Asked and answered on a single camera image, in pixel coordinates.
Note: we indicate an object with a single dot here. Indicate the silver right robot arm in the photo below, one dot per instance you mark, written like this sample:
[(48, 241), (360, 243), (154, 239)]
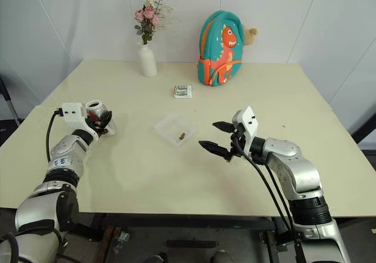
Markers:
[(296, 163)]

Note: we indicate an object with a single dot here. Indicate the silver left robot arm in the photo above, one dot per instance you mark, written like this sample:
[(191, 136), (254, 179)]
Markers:
[(67, 154)]

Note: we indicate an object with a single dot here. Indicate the green battery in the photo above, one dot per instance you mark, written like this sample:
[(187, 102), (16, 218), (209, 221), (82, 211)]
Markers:
[(181, 87), (181, 93)]

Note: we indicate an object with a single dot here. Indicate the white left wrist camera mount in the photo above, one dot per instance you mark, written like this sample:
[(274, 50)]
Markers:
[(73, 113)]

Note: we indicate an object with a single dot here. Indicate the brown teddy bear plush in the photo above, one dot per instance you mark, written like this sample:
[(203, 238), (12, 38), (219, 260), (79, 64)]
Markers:
[(250, 35)]

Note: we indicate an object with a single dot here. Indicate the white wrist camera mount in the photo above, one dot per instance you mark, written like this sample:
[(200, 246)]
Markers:
[(73, 113), (249, 125)]

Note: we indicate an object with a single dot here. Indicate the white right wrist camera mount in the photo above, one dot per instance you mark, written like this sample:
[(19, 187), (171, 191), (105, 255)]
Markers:
[(249, 125)]

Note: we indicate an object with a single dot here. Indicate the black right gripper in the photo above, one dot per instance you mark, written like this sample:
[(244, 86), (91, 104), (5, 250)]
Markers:
[(238, 144)]

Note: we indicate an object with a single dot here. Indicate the clear plastic tray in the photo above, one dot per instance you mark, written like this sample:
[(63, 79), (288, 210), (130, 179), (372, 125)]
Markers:
[(170, 125)]

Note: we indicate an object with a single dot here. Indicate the black metal table frame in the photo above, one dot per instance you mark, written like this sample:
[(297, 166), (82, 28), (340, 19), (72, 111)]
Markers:
[(176, 222)]

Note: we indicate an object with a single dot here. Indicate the crumpled clear plastic wrapper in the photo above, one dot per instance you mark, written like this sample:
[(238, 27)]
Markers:
[(123, 237)]

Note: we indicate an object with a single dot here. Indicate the white ceramic vase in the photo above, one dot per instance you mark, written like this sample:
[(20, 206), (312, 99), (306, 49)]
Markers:
[(147, 63)]

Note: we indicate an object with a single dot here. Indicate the grey tripod stand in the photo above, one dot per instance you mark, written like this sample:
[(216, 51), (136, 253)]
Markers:
[(8, 101)]

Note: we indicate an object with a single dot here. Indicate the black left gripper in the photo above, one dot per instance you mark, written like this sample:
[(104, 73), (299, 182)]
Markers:
[(94, 126)]

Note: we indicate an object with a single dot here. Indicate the dark rounded shape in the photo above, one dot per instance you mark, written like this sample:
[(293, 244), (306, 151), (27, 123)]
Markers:
[(221, 258), (158, 258)]

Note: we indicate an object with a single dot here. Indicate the pink flower bouquet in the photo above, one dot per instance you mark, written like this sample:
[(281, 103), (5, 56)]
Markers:
[(147, 19)]

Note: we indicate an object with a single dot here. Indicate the green battery pack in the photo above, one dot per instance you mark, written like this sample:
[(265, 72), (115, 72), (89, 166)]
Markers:
[(189, 92)]

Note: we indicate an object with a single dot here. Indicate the teal dinosaur backpack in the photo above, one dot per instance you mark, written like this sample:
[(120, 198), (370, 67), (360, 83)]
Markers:
[(217, 67)]

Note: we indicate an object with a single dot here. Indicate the clear plastic jar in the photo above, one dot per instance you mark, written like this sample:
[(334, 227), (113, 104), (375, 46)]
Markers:
[(111, 130)]

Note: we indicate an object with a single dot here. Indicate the small brown object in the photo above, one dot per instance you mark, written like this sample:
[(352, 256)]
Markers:
[(181, 136)]

